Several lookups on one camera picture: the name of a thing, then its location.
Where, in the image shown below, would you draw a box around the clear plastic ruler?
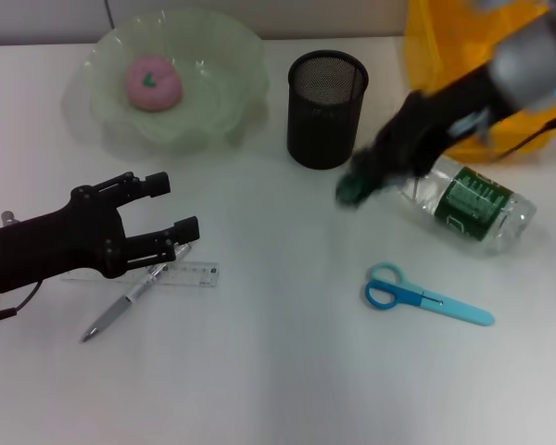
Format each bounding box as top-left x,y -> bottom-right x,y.
58,257 -> 221,289

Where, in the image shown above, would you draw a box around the pink peach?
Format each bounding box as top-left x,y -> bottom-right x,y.
123,54 -> 184,112

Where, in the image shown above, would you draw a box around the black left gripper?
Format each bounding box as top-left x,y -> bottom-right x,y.
0,171 -> 201,296

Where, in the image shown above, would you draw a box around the blue scissors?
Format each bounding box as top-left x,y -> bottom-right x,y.
363,261 -> 496,328

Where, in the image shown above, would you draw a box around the gray retractable pen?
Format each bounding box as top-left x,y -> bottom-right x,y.
80,243 -> 194,344

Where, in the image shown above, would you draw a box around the clear green-label water bottle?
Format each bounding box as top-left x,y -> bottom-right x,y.
396,155 -> 537,256

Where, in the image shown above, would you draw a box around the yellow plastic bin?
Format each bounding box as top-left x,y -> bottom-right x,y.
402,0 -> 556,163

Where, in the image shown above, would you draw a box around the right arm connector cable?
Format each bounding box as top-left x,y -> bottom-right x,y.
449,108 -> 556,164

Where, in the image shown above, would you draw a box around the left arm connector cable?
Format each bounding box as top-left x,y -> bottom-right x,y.
0,210 -> 44,328

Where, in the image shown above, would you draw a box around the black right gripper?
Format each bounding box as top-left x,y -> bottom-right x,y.
352,68 -> 500,187

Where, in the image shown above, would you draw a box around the green plastic wrapper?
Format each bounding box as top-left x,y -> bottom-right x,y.
335,172 -> 386,210

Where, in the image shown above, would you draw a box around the arm connector cable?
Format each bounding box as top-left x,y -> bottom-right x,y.
0,210 -> 44,328
449,108 -> 556,164

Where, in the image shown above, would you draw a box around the translucent green fruit plate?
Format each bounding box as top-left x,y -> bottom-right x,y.
88,8 -> 270,157

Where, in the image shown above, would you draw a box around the black mesh pen holder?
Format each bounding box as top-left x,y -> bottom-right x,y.
285,49 -> 370,171

